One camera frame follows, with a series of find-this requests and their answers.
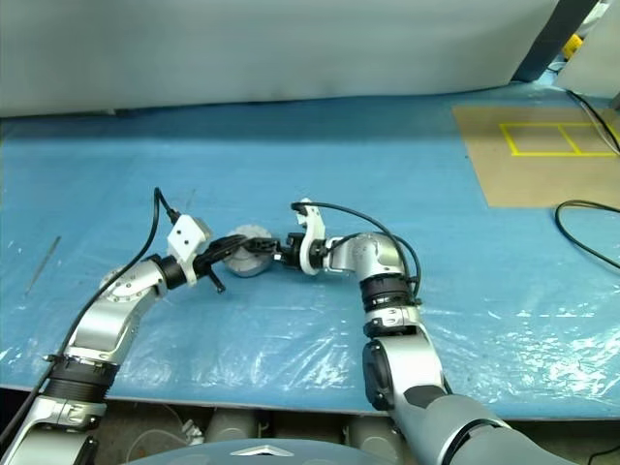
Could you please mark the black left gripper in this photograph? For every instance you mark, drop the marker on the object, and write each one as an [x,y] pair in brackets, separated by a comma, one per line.
[212,254]

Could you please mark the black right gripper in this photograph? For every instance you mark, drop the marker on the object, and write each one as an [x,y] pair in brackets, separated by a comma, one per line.
[290,252]

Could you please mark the silver motor housing copper windings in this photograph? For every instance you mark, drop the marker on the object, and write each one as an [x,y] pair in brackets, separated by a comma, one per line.
[249,266]

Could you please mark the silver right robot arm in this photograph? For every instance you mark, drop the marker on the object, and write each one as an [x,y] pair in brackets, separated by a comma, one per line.
[402,349]

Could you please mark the blue plastic table cover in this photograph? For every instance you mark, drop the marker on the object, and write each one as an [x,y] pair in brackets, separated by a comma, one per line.
[300,164]

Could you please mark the grey rounded cylinder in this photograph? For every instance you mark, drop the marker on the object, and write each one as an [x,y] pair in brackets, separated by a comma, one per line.
[370,436]
[230,424]

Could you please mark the small white connector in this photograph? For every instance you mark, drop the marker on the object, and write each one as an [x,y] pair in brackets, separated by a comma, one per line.
[191,432]

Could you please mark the thin grey metal rod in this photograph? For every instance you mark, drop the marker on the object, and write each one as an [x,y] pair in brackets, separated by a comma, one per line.
[44,264]

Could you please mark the grey robot torso shell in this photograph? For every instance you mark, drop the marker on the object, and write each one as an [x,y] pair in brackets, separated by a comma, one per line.
[271,453]

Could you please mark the white foam backdrop panel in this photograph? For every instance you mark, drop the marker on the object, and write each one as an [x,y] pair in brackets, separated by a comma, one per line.
[271,48]

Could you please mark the yellow tape rectangle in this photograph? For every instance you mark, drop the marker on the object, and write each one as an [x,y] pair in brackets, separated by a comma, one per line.
[509,143]

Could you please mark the brown cardboard sheet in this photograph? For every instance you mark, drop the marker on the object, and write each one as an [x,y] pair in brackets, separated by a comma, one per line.
[533,176]

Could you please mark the yellow plastic object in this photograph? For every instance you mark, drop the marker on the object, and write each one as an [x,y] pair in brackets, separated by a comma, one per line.
[572,46]

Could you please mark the white box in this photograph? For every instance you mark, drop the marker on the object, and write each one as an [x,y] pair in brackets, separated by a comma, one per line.
[593,70]

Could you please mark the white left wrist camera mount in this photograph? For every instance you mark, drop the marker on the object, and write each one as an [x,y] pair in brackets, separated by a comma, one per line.
[186,242]

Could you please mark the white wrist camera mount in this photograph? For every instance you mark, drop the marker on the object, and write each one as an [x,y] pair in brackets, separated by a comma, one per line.
[186,242]
[312,232]

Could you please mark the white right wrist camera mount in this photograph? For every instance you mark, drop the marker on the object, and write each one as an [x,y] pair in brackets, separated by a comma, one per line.
[312,232]

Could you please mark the grey-blue upright post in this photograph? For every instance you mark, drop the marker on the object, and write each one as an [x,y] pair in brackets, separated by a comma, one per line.
[540,53]

